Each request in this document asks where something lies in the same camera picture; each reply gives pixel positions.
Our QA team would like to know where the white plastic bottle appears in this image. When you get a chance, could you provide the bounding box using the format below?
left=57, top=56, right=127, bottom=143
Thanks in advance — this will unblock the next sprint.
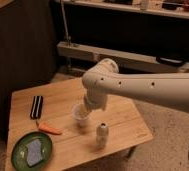
left=96, top=123, right=109, bottom=148

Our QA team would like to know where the dark wooden cabinet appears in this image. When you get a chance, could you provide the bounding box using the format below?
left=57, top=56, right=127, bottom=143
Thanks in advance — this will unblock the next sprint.
left=0, top=0, right=55, bottom=132

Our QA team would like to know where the blue sponge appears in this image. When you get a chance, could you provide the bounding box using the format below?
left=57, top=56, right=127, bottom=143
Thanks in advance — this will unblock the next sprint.
left=27, top=139, right=43, bottom=167

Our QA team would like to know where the long grey case with handle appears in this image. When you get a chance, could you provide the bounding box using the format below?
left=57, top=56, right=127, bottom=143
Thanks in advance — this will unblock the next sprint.
left=57, top=41, right=189, bottom=73

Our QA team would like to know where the black white striped case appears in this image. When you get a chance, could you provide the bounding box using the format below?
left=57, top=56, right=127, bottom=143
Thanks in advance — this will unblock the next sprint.
left=30, top=96, right=43, bottom=119

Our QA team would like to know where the wooden table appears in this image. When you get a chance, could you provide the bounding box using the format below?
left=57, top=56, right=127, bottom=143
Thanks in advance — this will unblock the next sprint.
left=5, top=78, right=153, bottom=171

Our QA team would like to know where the green plate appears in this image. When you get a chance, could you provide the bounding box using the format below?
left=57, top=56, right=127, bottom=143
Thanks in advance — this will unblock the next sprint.
left=11, top=132, right=53, bottom=171

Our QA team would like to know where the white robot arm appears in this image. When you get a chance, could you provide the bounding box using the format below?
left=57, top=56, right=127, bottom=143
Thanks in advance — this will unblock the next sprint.
left=82, top=58, right=189, bottom=112

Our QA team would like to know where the metal stand pole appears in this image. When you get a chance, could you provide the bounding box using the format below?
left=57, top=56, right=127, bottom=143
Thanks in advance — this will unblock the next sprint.
left=60, top=0, right=71, bottom=69

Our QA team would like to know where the orange carrot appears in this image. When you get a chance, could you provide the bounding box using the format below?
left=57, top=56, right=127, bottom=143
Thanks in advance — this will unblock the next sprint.
left=36, top=122, right=62, bottom=135

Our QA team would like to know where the white plastic cup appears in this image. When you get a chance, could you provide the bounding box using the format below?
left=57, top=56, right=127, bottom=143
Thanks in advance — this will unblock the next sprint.
left=72, top=104, right=90, bottom=127

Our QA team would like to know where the cluttered shelf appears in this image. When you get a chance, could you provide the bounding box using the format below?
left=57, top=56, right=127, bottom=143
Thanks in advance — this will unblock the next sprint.
left=55, top=0, right=189, bottom=19

